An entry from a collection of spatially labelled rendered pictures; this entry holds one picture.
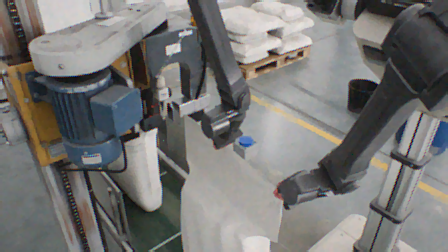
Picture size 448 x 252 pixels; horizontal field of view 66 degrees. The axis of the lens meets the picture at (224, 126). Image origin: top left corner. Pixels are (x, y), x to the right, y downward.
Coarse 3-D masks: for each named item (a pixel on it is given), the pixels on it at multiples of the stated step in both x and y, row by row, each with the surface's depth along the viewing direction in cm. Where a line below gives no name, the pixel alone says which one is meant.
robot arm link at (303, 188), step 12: (324, 168) 76; (288, 180) 74; (300, 180) 72; (312, 180) 73; (324, 180) 74; (288, 192) 74; (300, 192) 71; (312, 192) 74; (336, 192) 73; (348, 192) 72; (288, 204) 75
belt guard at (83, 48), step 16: (128, 16) 97; (144, 16) 98; (160, 16) 109; (64, 32) 85; (80, 32) 85; (96, 32) 85; (112, 32) 85; (128, 32) 88; (144, 32) 98; (32, 48) 75; (48, 48) 75; (64, 48) 75; (80, 48) 75; (96, 48) 76; (112, 48) 81; (128, 48) 90; (48, 64) 74; (64, 64) 74; (80, 64) 75; (96, 64) 77
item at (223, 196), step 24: (192, 120) 121; (192, 144) 128; (192, 168) 132; (216, 168) 117; (240, 168) 103; (192, 192) 124; (216, 192) 120; (240, 192) 108; (264, 192) 98; (192, 216) 126; (216, 216) 115; (240, 216) 111; (264, 216) 102; (192, 240) 132; (216, 240) 115; (240, 240) 108; (264, 240) 112
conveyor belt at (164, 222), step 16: (160, 176) 197; (176, 192) 186; (128, 208) 176; (160, 208) 176; (176, 208) 177; (128, 224) 167; (144, 224) 167; (160, 224) 168; (176, 224) 168; (144, 240) 159; (160, 240) 160; (176, 240) 160
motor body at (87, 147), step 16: (48, 80) 81; (96, 80) 82; (64, 96) 80; (80, 96) 81; (64, 112) 82; (80, 112) 83; (64, 128) 86; (80, 128) 84; (64, 144) 89; (80, 144) 88; (96, 144) 88; (112, 144) 91; (80, 160) 90; (96, 160) 90; (112, 160) 93
